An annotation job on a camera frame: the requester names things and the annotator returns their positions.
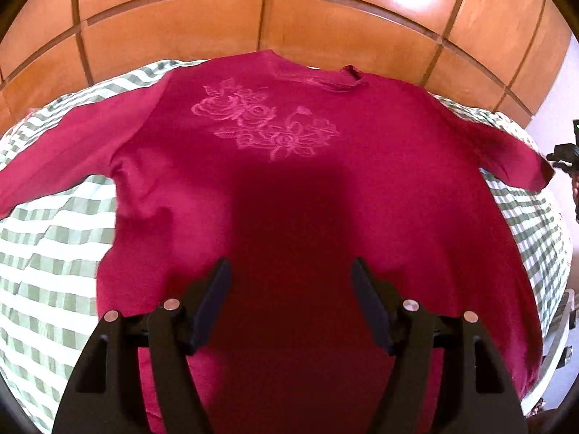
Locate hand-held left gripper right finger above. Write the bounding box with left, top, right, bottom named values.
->
left=352, top=257, right=528, bottom=434

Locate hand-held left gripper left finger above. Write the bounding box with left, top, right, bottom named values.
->
left=53, top=258, right=233, bottom=434

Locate red shirt with floral embroidery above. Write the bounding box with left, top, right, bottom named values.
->
left=0, top=50, right=555, bottom=434

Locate green checked bed sheet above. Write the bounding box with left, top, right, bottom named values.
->
left=0, top=58, right=574, bottom=431

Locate wooden panelled wardrobe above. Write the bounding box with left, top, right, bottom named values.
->
left=0, top=0, right=574, bottom=129

